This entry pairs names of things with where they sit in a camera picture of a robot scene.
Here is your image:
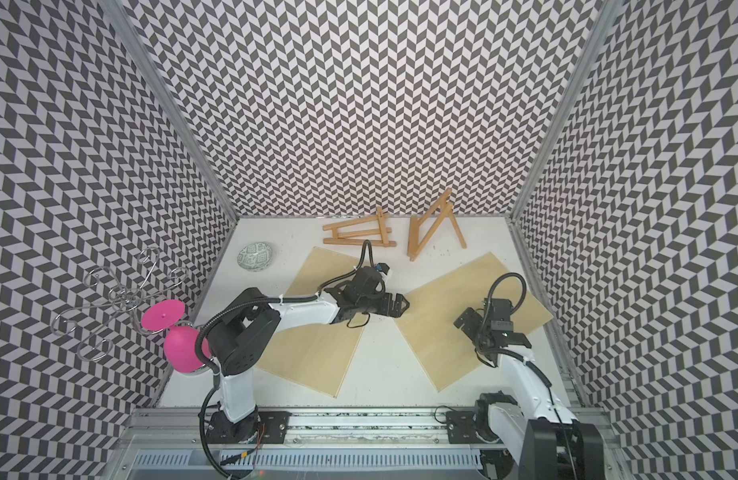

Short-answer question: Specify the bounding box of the plywood board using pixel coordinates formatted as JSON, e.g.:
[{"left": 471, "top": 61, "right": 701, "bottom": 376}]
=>
[
  {"left": 396, "top": 253, "right": 552, "bottom": 392},
  {"left": 256, "top": 247, "right": 362, "bottom": 398}
]

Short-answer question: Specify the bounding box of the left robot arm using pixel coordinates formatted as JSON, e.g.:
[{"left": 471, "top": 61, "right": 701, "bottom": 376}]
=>
[{"left": 194, "top": 263, "right": 410, "bottom": 444}]

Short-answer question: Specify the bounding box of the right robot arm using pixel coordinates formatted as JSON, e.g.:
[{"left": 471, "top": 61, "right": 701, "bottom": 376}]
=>
[{"left": 447, "top": 299, "right": 606, "bottom": 479}]

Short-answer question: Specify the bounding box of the green patterned ceramic bowl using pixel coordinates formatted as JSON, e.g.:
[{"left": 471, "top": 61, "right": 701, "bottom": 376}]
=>
[{"left": 237, "top": 242, "right": 274, "bottom": 272}]

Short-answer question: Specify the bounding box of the pink egg-shaped container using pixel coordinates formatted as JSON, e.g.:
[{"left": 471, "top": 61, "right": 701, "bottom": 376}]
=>
[{"left": 140, "top": 299, "right": 205, "bottom": 374}]

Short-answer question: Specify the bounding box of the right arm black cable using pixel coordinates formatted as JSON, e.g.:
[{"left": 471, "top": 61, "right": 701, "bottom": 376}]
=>
[{"left": 479, "top": 272, "right": 580, "bottom": 480}]

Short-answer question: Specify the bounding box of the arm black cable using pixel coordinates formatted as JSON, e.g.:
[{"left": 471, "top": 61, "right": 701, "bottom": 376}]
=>
[
  {"left": 479, "top": 272, "right": 580, "bottom": 480},
  {"left": 193, "top": 239, "right": 376, "bottom": 480}
]

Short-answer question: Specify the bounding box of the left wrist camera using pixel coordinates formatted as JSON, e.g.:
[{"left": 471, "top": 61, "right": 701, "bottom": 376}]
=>
[{"left": 371, "top": 262, "right": 391, "bottom": 279}]

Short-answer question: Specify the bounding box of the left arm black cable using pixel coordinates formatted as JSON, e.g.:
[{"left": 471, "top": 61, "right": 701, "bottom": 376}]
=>
[{"left": 193, "top": 239, "right": 376, "bottom": 480}]

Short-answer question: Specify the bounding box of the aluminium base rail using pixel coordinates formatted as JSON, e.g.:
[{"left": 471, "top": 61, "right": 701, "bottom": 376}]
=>
[{"left": 101, "top": 407, "right": 518, "bottom": 479}]

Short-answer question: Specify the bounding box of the silver wire rack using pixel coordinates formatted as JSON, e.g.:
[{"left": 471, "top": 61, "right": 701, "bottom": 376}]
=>
[{"left": 49, "top": 247, "right": 187, "bottom": 338}]

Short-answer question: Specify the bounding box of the aluminium corner post right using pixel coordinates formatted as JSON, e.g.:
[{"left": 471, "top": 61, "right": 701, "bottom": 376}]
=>
[{"left": 509, "top": 0, "right": 623, "bottom": 224}]

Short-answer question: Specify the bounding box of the aluminium corner post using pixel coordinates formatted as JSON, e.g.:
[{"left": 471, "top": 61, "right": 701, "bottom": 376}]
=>
[
  {"left": 98, "top": 0, "right": 239, "bottom": 222},
  {"left": 509, "top": 0, "right": 623, "bottom": 224}
]

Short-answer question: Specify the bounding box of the aluminium corner post left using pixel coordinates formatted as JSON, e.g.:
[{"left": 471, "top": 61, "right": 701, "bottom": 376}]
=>
[{"left": 98, "top": 0, "right": 239, "bottom": 222}]

